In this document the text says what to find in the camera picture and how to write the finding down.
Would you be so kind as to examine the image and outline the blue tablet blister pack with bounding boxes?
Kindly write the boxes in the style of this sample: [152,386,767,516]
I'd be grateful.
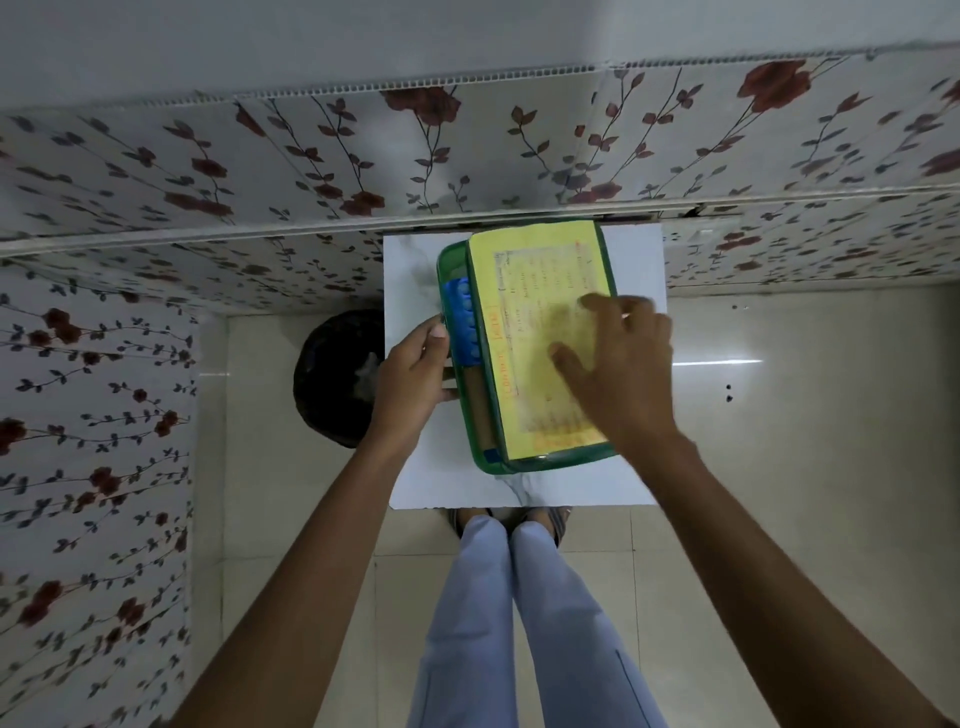
[440,277,482,368]

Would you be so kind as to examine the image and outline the person's right forearm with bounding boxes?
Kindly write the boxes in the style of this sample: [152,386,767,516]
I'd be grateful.
[629,434,954,728]

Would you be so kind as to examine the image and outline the green plastic tray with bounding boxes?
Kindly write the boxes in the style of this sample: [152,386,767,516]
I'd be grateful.
[436,223,621,476]

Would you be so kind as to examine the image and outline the person's left forearm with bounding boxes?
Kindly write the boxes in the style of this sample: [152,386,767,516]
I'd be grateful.
[172,434,430,728]

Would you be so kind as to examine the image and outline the white skirting outlet plate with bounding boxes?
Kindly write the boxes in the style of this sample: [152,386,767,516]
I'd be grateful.
[665,217,741,253]

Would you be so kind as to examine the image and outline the light blue trousers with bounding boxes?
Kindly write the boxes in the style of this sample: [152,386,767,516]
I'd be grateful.
[408,513,670,728]

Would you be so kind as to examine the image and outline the person's right hand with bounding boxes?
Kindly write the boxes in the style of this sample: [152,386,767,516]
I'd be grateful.
[547,292,682,460]

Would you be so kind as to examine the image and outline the black trash bin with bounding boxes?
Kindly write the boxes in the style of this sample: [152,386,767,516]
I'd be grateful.
[292,308,388,451]

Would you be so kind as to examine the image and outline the person's left hand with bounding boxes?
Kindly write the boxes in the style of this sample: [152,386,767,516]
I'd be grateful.
[365,311,462,453]

